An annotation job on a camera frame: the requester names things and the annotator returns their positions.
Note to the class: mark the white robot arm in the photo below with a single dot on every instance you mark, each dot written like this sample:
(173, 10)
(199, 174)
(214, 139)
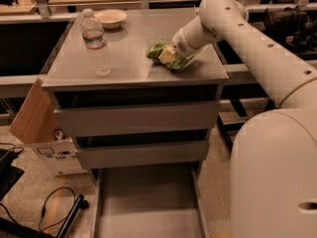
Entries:
(273, 169)

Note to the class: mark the grey drawer cabinet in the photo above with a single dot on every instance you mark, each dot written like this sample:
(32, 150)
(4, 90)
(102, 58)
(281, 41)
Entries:
(134, 79)

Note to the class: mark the black stand base left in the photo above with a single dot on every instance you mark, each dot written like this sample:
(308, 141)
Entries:
(9, 229)

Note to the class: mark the grey middle drawer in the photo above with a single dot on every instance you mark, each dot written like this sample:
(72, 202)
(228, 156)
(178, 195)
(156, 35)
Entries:
(140, 155)

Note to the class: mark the clear plastic water bottle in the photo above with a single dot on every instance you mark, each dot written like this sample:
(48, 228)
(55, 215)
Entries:
(96, 45)

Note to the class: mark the black bag on table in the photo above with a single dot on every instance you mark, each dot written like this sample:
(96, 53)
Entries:
(291, 27)

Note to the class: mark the green jalapeno chip bag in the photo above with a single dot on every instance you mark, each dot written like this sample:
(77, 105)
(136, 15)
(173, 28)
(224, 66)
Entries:
(179, 64)

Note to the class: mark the white ceramic bowl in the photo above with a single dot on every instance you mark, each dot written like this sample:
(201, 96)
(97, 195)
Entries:
(111, 18)

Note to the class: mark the black side table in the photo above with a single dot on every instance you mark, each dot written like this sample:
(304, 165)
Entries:
(242, 97)

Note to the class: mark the black equipment at left edge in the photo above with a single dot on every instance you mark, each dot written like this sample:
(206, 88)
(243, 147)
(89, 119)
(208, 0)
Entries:
(9, 174)

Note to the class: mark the cardboard box with items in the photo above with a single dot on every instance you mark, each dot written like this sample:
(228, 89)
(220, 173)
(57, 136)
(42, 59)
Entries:
(37, 128)

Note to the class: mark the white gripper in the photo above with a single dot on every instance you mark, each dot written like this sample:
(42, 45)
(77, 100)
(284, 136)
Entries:
(181, 46)

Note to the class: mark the grey top drawer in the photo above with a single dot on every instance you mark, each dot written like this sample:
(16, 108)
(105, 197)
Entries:
(135, 119)

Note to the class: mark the open grey bottom drawer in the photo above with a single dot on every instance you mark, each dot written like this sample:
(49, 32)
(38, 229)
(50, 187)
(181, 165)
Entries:
(156, 201)

